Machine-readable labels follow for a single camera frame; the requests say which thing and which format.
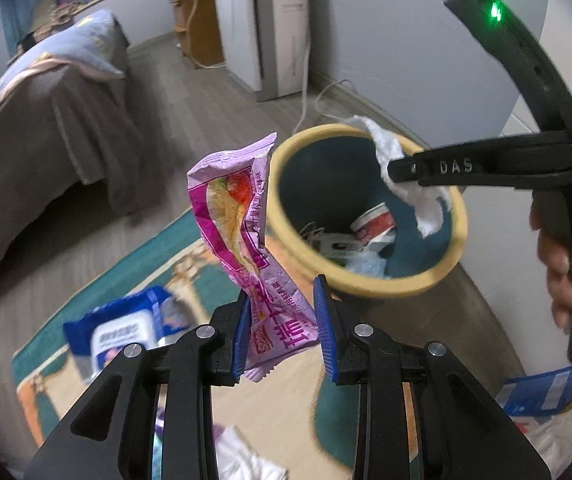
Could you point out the blue printed duvet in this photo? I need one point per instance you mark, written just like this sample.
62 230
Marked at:
65 45

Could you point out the green and white carton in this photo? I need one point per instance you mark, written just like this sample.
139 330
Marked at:
336 247

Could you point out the white air purifier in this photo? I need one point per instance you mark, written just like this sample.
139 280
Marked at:
266 35

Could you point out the teal bin with yellow rim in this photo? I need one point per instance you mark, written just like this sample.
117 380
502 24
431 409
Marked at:
316 160

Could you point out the pink snack wrapper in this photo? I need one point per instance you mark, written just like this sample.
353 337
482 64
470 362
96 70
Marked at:
246 220

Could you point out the bed with grey cover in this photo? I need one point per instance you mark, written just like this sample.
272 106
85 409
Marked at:
30 160

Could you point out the blue wet wipes pack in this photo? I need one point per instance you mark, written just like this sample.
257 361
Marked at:
130 310

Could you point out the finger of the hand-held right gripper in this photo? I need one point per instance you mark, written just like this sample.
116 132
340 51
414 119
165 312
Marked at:
408 170

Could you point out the printed quilted mat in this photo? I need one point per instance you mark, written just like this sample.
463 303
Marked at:
296 410

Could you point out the red and white packet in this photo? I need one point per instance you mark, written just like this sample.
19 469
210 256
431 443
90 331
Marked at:
373 222

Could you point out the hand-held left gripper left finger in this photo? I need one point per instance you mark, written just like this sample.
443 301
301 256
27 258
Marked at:
241 332

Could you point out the person's right hand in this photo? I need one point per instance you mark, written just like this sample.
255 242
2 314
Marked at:
556 270

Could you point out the blue and white packet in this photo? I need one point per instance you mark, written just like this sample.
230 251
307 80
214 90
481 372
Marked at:
541 390

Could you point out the plaid cloth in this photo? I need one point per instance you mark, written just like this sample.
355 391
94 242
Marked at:
63 12

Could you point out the cream cloth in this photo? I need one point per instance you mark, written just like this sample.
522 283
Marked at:
561 440

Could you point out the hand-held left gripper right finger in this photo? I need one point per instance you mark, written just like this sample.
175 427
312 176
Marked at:
327 332

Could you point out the wooden cabinet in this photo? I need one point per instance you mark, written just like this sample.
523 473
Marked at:
205 25

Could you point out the white tissue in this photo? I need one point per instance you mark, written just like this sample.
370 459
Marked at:
391 145

